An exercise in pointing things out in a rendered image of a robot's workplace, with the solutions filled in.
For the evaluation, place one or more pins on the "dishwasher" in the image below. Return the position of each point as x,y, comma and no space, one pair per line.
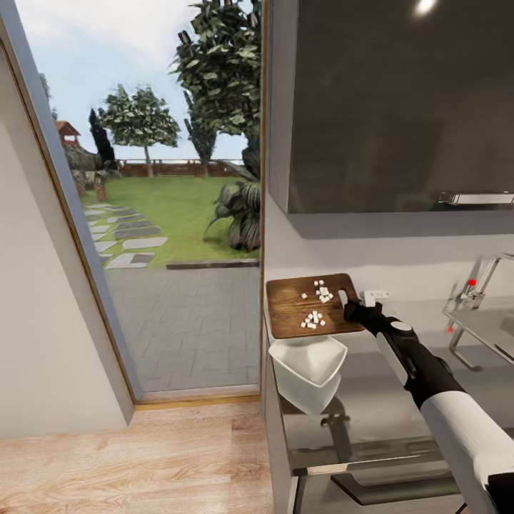
419,488

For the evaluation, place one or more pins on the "drop in sink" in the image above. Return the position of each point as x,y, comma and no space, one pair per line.
493,326

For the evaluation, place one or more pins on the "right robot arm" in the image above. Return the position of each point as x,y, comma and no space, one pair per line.
479,453

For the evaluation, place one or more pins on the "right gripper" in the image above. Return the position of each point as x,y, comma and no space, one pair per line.
357,312

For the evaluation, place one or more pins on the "cabinet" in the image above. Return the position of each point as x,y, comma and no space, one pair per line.
385,106

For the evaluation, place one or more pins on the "fixed window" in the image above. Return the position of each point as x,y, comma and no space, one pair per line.
149,118

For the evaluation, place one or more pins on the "cutting board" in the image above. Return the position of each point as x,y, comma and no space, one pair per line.
289,310

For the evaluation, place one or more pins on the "bowl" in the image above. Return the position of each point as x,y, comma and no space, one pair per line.
313,359

